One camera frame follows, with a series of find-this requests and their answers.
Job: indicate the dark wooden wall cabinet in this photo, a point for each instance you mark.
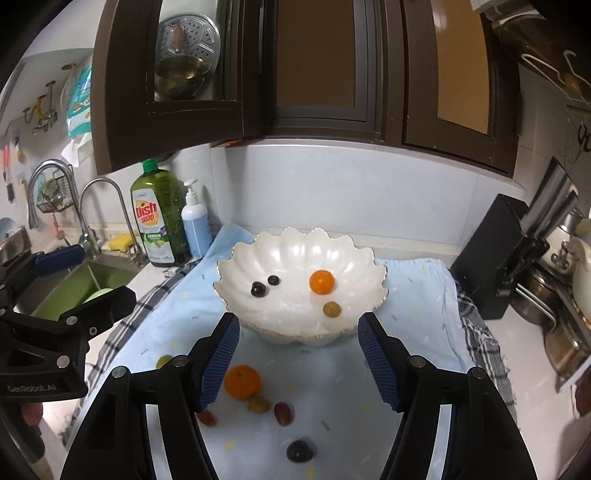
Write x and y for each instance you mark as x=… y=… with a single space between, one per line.
x=424 y=75

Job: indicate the green plastic basin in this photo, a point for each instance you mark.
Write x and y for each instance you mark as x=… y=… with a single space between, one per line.
x=98 y=294

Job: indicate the orange tangerine on towel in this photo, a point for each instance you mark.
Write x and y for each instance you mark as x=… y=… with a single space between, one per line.
x=242 y=382

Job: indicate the small red orange tomato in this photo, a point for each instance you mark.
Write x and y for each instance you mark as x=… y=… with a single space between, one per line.
x=206 y=418

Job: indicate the black scissors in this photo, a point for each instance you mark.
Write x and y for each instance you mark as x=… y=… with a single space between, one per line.
x=584 y=138

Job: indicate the black knife block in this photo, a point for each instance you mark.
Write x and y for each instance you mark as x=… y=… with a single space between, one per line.
x=498 y=251

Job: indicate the metal colander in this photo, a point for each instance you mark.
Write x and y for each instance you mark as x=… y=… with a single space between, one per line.
x=188 y=47

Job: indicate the white scalloped ceramic bowl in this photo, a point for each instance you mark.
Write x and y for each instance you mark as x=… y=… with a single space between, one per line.
x=290 y=312

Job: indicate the yellow green lemon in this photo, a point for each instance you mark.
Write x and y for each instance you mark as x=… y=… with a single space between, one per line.
x=162 y=360

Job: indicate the green dish soap bottle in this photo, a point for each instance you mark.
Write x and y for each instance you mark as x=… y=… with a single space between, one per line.
x=157 y=198

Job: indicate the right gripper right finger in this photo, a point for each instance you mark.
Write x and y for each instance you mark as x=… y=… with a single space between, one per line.
x=413 y=387

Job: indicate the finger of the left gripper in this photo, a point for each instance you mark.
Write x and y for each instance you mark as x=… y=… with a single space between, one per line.
x=47 y=264
x=99 y=314

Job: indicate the small yellow kumquat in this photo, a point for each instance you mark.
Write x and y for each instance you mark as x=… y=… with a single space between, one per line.
x=258 y=404

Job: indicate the orange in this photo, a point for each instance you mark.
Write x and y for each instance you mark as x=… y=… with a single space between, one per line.
x=322 y=282

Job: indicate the chrome kitchen faucet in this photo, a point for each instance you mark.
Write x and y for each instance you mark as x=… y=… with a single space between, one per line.
x=103 y=203

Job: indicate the white ceramic kettle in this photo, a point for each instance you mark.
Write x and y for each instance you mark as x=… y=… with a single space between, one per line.
x=581 y=283

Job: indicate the checkered grey kitchen cloth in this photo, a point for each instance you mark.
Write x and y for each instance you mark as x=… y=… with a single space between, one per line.
x=485 y=341

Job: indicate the yellow sponge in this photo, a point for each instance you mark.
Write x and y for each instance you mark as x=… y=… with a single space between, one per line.
x=121 y=243

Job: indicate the person's left hand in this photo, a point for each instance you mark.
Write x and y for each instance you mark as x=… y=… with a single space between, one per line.
x=32 y=413

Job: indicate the dark purple plum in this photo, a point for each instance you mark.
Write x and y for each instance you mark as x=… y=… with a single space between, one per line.
x=300 y=451

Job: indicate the light blue towel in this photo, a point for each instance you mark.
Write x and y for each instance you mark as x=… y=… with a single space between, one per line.
x=341 y=429

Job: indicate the steel pot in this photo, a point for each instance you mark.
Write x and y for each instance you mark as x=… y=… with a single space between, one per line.
x=534 y=299

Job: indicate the small green yellow fruit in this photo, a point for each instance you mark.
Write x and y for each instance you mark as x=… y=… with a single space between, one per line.
x=332 y=309

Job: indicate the white blue pump bottle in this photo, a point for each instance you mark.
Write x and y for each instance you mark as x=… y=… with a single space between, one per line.
x=195 y=222

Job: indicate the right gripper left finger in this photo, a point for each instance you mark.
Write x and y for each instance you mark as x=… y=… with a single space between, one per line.
x=184 y=388

